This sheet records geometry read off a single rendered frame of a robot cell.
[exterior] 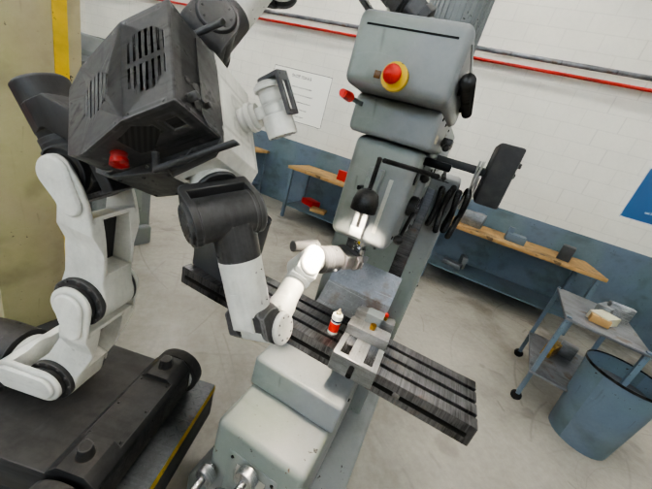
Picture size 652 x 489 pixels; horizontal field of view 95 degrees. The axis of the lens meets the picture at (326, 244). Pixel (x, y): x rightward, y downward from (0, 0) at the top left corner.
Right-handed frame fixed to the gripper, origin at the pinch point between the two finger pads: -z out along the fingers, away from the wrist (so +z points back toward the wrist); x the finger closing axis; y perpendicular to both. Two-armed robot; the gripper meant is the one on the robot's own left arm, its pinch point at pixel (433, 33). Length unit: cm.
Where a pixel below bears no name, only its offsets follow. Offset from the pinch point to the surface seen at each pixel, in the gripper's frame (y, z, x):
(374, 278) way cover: -72, -55, -32
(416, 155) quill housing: -23.6, -21.3, 10.0
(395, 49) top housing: -13.0, 0.6, 20.9
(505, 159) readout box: -3.1, -43.6, -12.2
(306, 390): -96, -54, 25
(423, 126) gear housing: -18.0, -16.6, 14.0
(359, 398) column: -126, -105, -32
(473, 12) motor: 15.8, -2.1, -15.7
